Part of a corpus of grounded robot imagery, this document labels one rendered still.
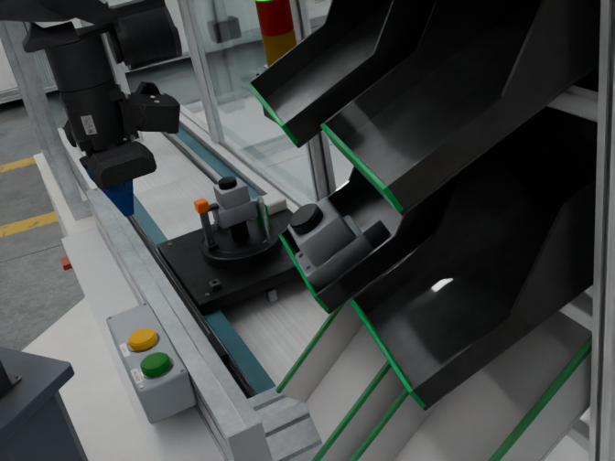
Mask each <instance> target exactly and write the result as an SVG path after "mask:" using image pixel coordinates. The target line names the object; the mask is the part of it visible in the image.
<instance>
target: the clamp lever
mask: <svg viewBox="0 0 615 461"><path fill-rule="evenodd" d="M194 206H195V210H196V211H197V212H198V213H199V215H200V221H201V225H202V228H203V232H204V236H205V241H206V242H207V243H208V244H211V243H214V242H215V240H214V237H213V233H212V229H211V225H210V218H209V214H208V212H210V211H213V210H215V209H219V208H220V207H219V205H218V204H217V203H213V204H210V205H209V202H208V201H207V200H206V199H205V198H201V199H198V200H195V201H194Z"/></svg>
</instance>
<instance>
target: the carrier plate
mask: <svg viewBox="0 0 615 461"><path fill-rule="evenodd" d="M293 214H294V212H292V211H291V210H290V209H284V210H281V211H278V212H277V213H274V214H271V215H269V219H270V220H274V221H276V222H277V223H279V225H280V226H281V228H282V231H283V230H285V229H286V228H287V226H288V224H289V223H290V220H291V217H292V216H293ZM203 237H204V232H203V228H201V229H198V230H195V231H192V232H189V233H187V234H184V235H181V236H178V237H177V238H174V239H171V240H168V241H164V242H161V243H159V244H157V245H156V246H157V248H158V252H159V254H160V255H161V257H162V258H163V260H164V261H165V262H166V264H167V266H168V267H169V269H170V270H171V272H172V273H173V274H174V275H175V276H176V278H177V279H178V281H179V283H180V284H181V286H182V287H183V289H184V290H185V291H186V293H187V294H188V296H189V298H190V299H191V301H192V302H193V304H194V305H195V307H197V308H198V310H199V311H200V313H201V315H202V316H204V315H206V314H208V313H210V312H213V311H215V310H218V309H220V308H223V307H225V306H228V305H231V304H233V303H235V302H238V301H240V300H243V299H244V298H247V297H249V296H252V295H256V294H258V293H261V292H263V291H265V290H267V289H269V288H272V287H274V286H277V285H279V284H282V283H285V282H287V281H290V280H292V279H295V278H297V277H299V276H301V274H300V272H299V271H298V269H297V267H296V266H295V264H294V262H293V260H292V259H291V257H290V255H289V253H288V251H287V250H286V247H285V245H284V244H283V246H282V248H281V250H280V251H279V252H278V253H277V254H276V255H274V256H273V257H271V258H270V259H268V260H266V261H264V262H262V263H258V264H257V265H253V266H250V267H246V268H242V269H232V270H225V269H218V268H214V267H212V266H209V265H208V264H206V263H205V262H204V261H203V258H202V255H201V251H200V242H201V240H202V238H203ZM216 279H219V281H220V282H221V286H222V288H221V289H218V290H216V291H212V290H211V289H210V285H209V282H210V281H213V280H216Z"/></svg>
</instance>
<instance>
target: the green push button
mask: <svg viewBox="0 0 615 461"><path fill-rule="evenodd" d="M170 364H171V362H170V359H169V356H168V354H166V353H162V352H157V353H153V354H150V355H148V356H147V357H145V358H144V359H143V360H142V362H141V364H140V368H141V370H142V372H143V374H144V375H146V376H157V375H160V374H162V373H164V372H165V371H167V370H168V369H169V367H170Z"/></svg>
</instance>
